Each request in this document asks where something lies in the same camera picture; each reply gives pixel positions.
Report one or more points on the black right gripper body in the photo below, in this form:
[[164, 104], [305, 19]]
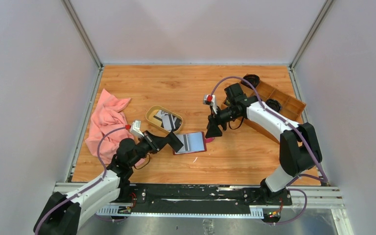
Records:
[[225, 114]]

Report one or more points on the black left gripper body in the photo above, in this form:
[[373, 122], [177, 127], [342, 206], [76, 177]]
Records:
[[143, 148]]

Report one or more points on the black credit card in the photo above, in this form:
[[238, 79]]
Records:
[[174, 142]]

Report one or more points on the red leather card holder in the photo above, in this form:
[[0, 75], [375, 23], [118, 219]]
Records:
[[199, 142]]

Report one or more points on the white magnetic stripe card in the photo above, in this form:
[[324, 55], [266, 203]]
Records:
[[185, 140]]

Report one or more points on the oval wooden tray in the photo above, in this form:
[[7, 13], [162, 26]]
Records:
[[155, 123]]

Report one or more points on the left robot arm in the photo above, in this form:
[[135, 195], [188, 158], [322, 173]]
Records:
[[65, 213]]

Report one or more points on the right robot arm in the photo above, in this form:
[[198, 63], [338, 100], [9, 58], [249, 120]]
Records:
[[299, 147]]

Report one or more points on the black tape roll top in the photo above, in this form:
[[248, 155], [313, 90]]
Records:
[[251, 80]]

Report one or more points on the black tape roll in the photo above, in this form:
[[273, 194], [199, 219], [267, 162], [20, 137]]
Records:
[[274, 105], [251, 80]]

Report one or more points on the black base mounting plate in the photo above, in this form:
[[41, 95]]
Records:
[[195, 200]]

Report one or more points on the pink cloth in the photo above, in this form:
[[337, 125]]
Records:
[[107, 126]]

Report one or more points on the black tape roll right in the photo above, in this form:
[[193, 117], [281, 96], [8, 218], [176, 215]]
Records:
[[274, 105]]

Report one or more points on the wooden compartment organizer tray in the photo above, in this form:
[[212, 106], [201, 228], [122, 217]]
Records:
[[287, 105]]

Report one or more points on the aluminium frame rail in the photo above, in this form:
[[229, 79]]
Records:
[[310, 197]]

